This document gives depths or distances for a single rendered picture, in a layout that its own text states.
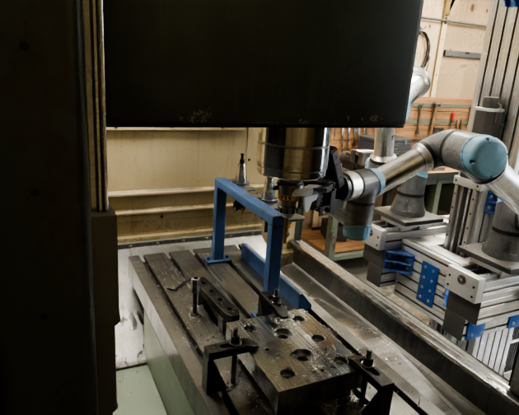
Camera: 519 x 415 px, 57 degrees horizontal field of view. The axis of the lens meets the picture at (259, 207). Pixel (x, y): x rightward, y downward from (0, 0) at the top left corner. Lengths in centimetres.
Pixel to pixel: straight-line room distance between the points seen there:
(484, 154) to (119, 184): 134
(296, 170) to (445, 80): 423
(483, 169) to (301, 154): 62
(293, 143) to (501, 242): 106
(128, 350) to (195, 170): 79
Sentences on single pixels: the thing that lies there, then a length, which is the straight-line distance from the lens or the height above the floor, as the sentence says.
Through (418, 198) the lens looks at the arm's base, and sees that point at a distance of 218.
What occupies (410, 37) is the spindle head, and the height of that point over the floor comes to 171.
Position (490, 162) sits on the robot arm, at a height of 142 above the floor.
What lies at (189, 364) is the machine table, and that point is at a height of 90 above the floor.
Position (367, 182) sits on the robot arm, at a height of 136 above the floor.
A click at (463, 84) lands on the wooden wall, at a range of 536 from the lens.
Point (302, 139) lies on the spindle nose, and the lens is 99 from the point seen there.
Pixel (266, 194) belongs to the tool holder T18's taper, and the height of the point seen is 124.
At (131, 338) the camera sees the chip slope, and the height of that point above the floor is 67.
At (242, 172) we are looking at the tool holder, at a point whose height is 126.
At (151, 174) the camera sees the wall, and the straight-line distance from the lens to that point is 203.
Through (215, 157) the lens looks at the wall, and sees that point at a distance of 210.
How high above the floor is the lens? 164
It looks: 17 degrees down
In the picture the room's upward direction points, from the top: 4 degrees clockwise
